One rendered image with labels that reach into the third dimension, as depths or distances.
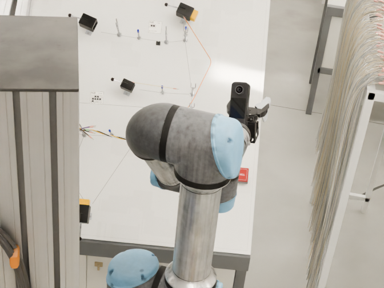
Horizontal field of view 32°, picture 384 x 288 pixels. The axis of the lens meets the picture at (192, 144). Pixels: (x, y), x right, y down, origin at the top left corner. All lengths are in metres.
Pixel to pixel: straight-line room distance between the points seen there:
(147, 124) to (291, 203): 2.97
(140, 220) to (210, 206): 1.07
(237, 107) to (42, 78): 0.90
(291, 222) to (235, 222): 1.66
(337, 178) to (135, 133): 1.40
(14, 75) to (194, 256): 0.67
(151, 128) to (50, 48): 0.36
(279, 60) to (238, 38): 3.51
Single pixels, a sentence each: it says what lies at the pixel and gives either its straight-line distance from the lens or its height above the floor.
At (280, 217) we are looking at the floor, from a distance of 4.06.
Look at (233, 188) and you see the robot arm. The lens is 1.65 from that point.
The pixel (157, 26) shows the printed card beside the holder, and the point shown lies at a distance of 2.57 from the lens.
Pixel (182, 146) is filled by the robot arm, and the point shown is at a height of 1.76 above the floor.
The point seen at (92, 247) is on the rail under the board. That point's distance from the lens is 2.43.
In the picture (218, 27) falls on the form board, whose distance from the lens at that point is 2.58.
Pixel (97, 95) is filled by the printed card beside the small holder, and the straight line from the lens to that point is 2.50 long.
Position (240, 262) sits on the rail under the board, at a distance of 2.42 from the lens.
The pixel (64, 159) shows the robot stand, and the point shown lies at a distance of 0.92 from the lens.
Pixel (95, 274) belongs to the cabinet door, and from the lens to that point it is 2.57.
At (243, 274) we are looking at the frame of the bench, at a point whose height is 0.75.
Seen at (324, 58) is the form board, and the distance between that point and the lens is 5.04.
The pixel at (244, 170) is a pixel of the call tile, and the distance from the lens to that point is 2.40.
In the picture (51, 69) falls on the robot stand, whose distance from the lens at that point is 0.92.
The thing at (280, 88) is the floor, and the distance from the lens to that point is 5.54.
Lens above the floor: 2.43
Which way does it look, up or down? 32 degrees down
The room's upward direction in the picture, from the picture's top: 6 degrees clockwise
